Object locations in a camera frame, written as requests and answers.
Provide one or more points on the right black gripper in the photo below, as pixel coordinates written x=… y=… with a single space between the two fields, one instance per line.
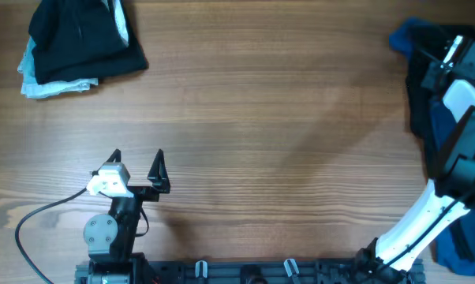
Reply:
x=432 y=75

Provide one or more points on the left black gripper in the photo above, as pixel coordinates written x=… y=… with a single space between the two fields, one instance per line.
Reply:
x=139 y=190

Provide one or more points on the navy blue shorts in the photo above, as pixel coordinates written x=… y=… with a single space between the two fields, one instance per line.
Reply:
x=455 y=245

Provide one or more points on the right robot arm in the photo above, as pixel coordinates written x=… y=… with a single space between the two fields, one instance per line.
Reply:
x=448 y=196

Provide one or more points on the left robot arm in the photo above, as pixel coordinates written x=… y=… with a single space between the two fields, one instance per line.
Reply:
x=110 y=237

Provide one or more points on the white folded garment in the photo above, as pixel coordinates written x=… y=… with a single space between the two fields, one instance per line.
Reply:
x=32 y=89

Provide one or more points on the black folded garment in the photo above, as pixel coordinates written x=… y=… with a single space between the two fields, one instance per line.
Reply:
x=83 y=39

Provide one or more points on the bright blue garment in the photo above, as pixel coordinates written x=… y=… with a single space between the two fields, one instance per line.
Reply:
x=432 y=122

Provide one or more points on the left white rail clip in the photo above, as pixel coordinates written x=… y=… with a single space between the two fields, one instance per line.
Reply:
x=201 y=269

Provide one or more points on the white rail clip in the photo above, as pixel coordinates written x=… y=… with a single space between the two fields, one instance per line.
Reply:
x=291 y=268
x=201 y=269

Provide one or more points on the right white rail clip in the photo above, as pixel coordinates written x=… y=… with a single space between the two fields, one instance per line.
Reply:
x=291 y=268

